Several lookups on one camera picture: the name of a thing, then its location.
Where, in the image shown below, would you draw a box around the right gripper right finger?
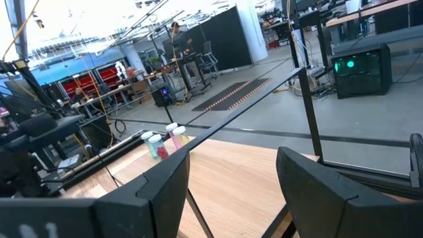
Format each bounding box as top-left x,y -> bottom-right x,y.
276,146 -> 423,238

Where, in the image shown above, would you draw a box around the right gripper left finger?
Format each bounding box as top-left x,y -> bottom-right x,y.
0,148 -> 191,238

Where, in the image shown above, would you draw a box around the teal bottle with red contents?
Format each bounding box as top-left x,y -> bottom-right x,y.
148,134 -> 170,161

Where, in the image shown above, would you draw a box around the teal medicine bottle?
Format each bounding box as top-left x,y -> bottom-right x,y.
141,131 -> 159,160

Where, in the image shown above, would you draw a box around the wooden shelf black metal frame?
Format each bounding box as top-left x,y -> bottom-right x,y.
108,67 -> 324,238

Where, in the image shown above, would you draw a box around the pink medicine bottle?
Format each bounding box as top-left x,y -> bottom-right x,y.
165,122 -> 182,150

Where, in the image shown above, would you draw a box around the yellow-green medicine bottle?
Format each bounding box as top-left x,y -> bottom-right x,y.
172,126 -> 191,148

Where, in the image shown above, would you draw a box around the person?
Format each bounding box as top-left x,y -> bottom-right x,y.
169,21 -> 193,56
71,87 -> 89,105

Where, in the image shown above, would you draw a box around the black computer with blue light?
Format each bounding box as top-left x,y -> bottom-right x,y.
154,82 -> 176,108

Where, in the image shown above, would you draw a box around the black computer with green light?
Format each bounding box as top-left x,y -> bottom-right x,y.
331,44 -> 393,100

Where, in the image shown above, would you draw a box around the red storage bins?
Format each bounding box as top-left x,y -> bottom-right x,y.
60,65 -> 120,97

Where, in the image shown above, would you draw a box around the black diagonal support pole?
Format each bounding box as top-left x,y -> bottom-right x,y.
0,59 -> 65,116

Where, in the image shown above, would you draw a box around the black mat with orange stripes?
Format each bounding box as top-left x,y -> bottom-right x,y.
192,77 -> 273,112

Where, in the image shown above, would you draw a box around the grey bench top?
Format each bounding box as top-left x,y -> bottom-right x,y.
332,24 -> 423,54

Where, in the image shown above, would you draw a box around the black standing desk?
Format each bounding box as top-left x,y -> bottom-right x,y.
170,49 -> 213,97

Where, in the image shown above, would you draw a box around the white building column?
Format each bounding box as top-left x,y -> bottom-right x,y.
235,0 -> 269,63

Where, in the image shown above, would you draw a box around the black office chair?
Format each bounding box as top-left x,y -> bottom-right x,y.
200,40 -> 219,79

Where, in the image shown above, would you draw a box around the wooden workbench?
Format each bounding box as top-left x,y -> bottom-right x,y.
325,0 -> 423,28

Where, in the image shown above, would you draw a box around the tangled floor cables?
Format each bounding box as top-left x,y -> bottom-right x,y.
274,77 -> 336,100

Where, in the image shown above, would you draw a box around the black partition wall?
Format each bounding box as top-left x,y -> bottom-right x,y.
184,5 -> 254,72

